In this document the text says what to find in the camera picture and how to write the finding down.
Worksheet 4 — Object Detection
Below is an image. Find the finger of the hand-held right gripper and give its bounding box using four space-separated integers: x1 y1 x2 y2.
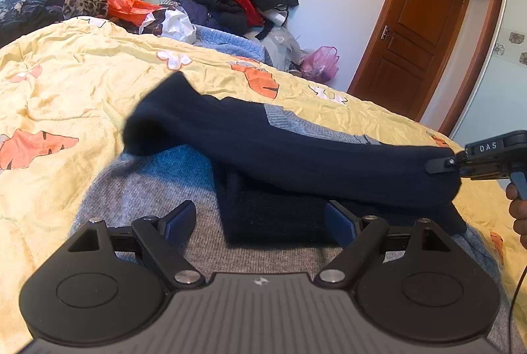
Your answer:
426 156 458 175

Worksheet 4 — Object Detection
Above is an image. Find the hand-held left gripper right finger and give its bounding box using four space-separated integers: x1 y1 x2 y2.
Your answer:
315 200 459 289

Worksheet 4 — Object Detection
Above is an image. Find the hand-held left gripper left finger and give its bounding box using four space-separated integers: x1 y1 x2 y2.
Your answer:
66 200 207 289

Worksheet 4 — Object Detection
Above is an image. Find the navy and grey knit sweater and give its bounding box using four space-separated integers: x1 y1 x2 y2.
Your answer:
68 72 513 354

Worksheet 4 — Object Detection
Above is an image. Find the person's right hand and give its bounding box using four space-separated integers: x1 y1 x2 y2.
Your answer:
506 185 527 250

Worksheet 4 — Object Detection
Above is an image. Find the white wardrobe with flower stickers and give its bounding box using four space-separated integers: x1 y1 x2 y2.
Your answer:
438 0 527 141

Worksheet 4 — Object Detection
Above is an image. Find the brown wooden door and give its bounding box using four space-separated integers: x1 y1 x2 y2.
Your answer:
349 0 475 123

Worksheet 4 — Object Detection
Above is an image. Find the pink plastic bag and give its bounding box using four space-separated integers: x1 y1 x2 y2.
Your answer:
300 46 341 84

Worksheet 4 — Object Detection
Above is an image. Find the yellow floral bed blanket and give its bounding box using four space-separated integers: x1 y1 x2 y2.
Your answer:
0 16 527 354

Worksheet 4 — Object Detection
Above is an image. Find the light blue knit blanket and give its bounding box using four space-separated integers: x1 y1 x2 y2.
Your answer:
193 25 273 67

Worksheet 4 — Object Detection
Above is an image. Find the clear plastic bag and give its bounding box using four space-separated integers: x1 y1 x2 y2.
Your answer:
263 27 304 70

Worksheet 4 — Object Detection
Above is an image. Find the white crumpled plastic bag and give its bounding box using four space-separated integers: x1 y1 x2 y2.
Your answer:
139 6 198 44

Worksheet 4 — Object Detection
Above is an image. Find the navy garment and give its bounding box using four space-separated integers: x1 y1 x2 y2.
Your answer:
176 0 250 34

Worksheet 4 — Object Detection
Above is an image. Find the leopard print cloth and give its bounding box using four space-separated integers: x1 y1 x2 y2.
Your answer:
63 0 110 21

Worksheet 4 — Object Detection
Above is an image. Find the dark floral cloth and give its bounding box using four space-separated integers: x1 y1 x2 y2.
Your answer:
0 0 66 49

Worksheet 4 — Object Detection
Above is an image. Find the black cable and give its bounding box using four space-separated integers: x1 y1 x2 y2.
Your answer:
507 265 527 354

